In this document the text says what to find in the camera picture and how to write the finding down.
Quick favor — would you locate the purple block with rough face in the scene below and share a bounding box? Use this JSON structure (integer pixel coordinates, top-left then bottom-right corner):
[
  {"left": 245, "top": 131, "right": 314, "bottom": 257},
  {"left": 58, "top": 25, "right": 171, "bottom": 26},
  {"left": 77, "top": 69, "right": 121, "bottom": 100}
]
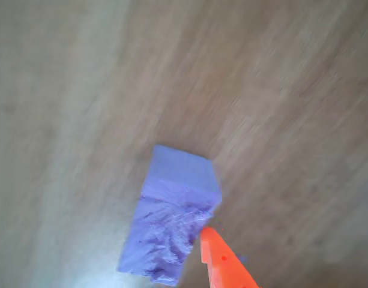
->
[{"left": 116, "top": 144, "right": 223, "bottom": 286}]

